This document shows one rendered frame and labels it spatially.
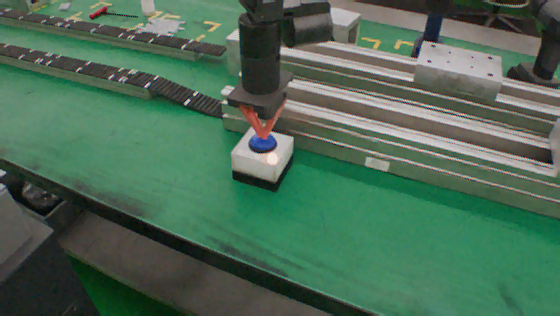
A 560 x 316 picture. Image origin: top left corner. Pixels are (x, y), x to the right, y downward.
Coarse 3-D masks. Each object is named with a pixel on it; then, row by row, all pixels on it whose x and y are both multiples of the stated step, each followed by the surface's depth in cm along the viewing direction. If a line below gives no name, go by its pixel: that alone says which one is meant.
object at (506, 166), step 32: (224, 96) 77; (288, 96) 80; (320, 96) 77; (352, 96) 76; (224, 128) 82; (288, 128) 76; (320, 128) 73; (352, 128) 70; (384, 128) 69; (416, 128) 73; (448, 128) 71; (480, 128) 69; (352, 160) 74; (384, 160) 71; (416, 160) 69; (448, 160) 66; (480, 160) 64; (512, 160) 62; (544, 160) 67; (480, 192) 67; (512, 192) 65; (544, 192) 62
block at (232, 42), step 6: (228, 36) 93; (234, 36) 93; (228, 42) 93; (234, 42) 92; (228, 48) 94; (234, 48) 93; (228, 54) 95; (234, 54) 94; (228, 60) 96; (234, 60) 95; (240, 60) 94; (228, 66) 97; (234, 66) 96; (240, 66) 95; (228, 72) 98; (234, 72) 97; (240, 72) 96
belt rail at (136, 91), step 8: (0, 56) 104; (8, 64) 104; (16, 64) 103; (24, 64) 102; (32, 64) 100; (40, 72) 101; (48, 72) 99; (56, 72) 98; (64, 72) 97; (72, 72) 96; (80, 80) 96; (88, 80) 95; (96, 80) 94; (104, 80) 93; (104, 88) 94; (112, 88) 93; (120, 88) 92; (128, 88) 92; (136, 88) 90; (144, 88) 89; (136, 96) 91; (144, 96) 90; (152, 96) 91
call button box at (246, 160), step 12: (252, 132) 72; (240, 144) 69; (276, 144) 69; (288, 144) 69; (240, 156) 67; (252, 156) 67; (264, 156) 67; (288, 156) 71; (240, 168) 69; (252, 168) 68; (264, 168) 67; (276, 168) 66; (288, 168) 73; (240, 180) 71; (252, 180) 70; (264, 180) 69; (276, 180) 68
